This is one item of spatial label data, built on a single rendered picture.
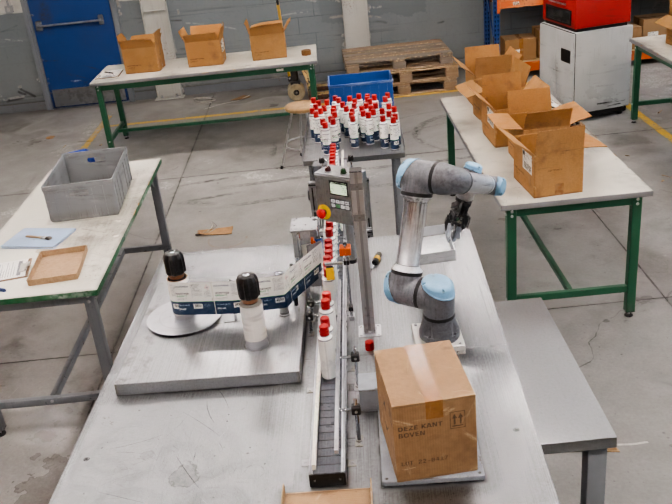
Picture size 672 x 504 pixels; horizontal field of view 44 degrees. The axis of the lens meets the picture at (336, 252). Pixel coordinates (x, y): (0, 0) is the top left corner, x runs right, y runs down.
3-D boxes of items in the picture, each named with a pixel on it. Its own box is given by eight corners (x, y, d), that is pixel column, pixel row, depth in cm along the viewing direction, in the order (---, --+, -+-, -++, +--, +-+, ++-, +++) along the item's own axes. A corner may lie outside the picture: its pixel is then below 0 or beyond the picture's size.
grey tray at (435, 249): (402, 240, 369) (401, 230, 367) (446, 234, 369) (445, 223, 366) (408, 266, 345) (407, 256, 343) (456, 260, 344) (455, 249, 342)
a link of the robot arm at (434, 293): (447, 323, 296) (446, 291, 290) (413, 315, 303) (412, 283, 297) (460, 307, 305) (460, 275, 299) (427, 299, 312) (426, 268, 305)
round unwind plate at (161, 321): (155, 302, 351) (155, 300, 350) (227, 296, 349) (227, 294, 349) (139, 340, 323) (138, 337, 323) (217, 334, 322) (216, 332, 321)
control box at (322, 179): (333, 210, 318) (328, 163, 310) (370, 217, 308) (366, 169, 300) (317, 220, 311) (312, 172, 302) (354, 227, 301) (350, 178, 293)
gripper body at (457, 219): (450, 227, 345) (458, 201, 340) (446, 219, 353) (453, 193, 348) (467, 230, 346) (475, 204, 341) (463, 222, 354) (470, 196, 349)
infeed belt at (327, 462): (326, 247, 394) (325, 240, 392) (343, 246, 393) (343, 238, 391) (314, 484, 245) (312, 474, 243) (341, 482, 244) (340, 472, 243)
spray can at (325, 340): (322, 372, 291) (316, 322, 282) (337, 371, 291) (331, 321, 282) (321, 381, 286) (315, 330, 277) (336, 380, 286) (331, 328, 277)
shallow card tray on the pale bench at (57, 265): (41, 256, 426) (39, 250, 424) (88, 250, 428) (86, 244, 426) (28, 286, 395) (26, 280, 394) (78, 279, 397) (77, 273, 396)
